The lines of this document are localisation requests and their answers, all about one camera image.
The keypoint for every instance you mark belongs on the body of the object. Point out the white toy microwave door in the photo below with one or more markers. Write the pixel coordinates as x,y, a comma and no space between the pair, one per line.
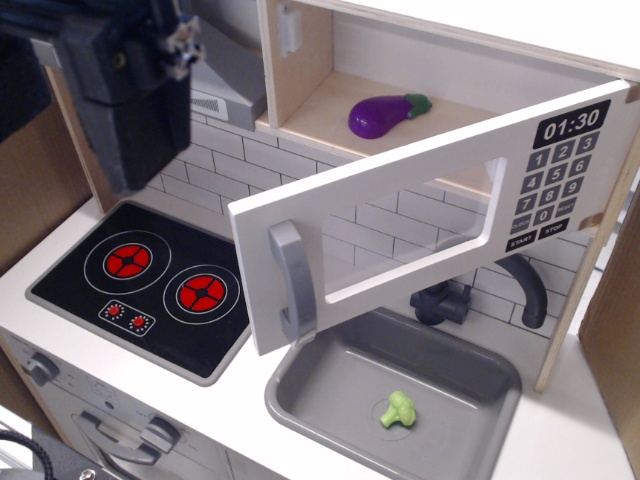
381,228

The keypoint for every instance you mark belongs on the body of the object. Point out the wooden microwave cabinet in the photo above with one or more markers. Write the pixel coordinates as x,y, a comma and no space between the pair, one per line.
351,52

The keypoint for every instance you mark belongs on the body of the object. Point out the dark grey toy faucet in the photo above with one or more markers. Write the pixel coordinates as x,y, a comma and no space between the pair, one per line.
444,302

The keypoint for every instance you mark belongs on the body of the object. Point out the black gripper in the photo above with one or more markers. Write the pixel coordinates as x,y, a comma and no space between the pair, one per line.
128,65

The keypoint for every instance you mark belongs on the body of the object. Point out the white magnetic door latch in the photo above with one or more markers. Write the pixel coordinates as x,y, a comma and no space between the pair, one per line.
289,19

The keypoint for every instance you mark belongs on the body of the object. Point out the grey microwave door handle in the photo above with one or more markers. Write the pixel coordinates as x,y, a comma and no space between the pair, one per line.
299,317

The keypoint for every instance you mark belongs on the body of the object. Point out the grey range hood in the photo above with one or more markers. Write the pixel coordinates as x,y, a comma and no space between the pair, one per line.
227,83

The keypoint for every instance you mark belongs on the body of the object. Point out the grey toy sink basin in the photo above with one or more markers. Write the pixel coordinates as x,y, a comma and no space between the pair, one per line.
334,390

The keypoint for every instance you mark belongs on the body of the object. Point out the grey oven door handle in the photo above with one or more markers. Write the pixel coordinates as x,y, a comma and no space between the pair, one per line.
117,440

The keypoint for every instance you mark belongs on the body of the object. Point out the green toy broccoli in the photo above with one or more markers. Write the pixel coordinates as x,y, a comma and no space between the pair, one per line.
401,409

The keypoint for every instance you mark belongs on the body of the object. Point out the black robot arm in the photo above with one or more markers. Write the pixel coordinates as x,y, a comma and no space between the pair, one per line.
24,93

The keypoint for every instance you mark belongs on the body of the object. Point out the grey oven knob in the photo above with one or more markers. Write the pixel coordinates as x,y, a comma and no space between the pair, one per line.
41,369

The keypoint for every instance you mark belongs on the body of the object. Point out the brown cardboard panel right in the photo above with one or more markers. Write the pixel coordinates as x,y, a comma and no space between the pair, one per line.
609,335

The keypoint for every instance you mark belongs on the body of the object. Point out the purple toy eggplant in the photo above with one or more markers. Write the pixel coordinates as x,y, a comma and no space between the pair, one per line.
374,117

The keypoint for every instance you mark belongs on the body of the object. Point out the black toy stove top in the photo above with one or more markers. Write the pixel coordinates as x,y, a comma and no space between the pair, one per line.
166,291

